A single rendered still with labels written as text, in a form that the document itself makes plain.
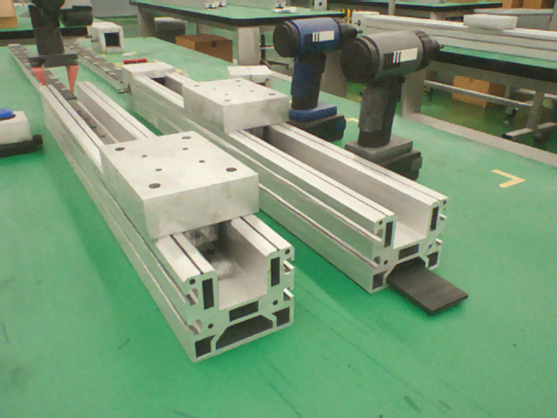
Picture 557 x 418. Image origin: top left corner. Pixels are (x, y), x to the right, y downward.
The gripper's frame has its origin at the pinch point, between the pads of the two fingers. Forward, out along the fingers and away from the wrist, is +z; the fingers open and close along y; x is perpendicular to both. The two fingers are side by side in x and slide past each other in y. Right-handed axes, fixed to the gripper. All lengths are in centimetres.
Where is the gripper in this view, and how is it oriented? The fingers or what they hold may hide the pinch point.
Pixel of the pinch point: (59, 93)
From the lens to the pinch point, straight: 129.9
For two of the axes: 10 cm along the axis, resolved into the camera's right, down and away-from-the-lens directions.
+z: 0.1, 9.0, 4.4
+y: 8.6, -2.3, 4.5
